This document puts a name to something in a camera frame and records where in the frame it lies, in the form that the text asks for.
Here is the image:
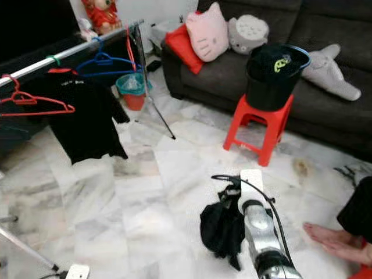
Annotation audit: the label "grey round plush pillow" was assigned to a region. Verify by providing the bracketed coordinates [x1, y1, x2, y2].
[228, 15, 270, 55]

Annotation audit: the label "pink cat face pillow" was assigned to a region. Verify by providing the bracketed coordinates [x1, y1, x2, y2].
[186, 2, 230, 63]

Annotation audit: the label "thin red clothes hanger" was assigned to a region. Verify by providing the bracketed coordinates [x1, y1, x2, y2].
[126, 28, 140, 73]

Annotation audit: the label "dark grey sofa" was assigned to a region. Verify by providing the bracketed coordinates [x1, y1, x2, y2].
[162, 0, 372, 160]

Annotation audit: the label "person bare foot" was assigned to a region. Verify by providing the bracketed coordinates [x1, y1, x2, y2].
[304, 223, 372, 265]

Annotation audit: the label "silver metal clothes rack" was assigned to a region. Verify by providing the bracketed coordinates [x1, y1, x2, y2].
[0, 20, 177, 273]

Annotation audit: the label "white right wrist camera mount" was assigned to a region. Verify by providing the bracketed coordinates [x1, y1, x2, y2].
[240, 169, 264, 201]

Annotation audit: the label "person leg black trousers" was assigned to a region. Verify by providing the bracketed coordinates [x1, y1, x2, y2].
[337, 176, 372, 245]

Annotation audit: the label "long grey plush pillow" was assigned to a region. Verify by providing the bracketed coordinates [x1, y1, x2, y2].
[302, 44, 362, 101]

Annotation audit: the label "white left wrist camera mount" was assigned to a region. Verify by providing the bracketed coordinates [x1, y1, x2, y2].
[65, 264, 90, 279]

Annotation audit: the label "blue clothes hanger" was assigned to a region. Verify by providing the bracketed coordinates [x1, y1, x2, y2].
[77, 37, 145, 78]

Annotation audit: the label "red doll figure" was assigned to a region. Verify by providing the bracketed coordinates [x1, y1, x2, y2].
[81, 0, 121, 35]

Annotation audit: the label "red bin with teal bag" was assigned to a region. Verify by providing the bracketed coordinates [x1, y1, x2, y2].
[115, 73, 148, 111]

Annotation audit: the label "red plastic clothes hanger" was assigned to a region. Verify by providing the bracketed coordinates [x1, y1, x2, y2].
[0, 74, 76, 118]

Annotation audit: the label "black laundry basket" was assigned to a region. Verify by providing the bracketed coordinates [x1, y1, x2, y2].
[245, 44, 312, 111]

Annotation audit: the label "black t-shirt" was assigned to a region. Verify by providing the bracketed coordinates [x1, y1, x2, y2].
[199, 189, 246, 271]
[48, 70, 131, 165]

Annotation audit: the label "red cushion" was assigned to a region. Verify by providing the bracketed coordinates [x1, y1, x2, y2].
[164, 24, 204, 75]

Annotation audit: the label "red hanger with green hook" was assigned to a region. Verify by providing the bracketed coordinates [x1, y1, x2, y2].
[51, 54, 79, 75]

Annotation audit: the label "red plastic stool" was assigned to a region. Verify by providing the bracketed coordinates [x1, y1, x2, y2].
[223, 93, 295, 167]
[349, 264, 372, 279]

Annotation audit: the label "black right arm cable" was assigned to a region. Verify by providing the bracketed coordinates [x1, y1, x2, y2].
[211, 173, 291, 268]

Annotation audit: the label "black television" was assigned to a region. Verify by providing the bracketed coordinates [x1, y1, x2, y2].
[0, 0, 79, 65]

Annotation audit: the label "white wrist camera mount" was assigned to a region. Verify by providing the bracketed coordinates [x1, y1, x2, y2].
[240, 169, 264, 201]
[65, 264, 90, 279]

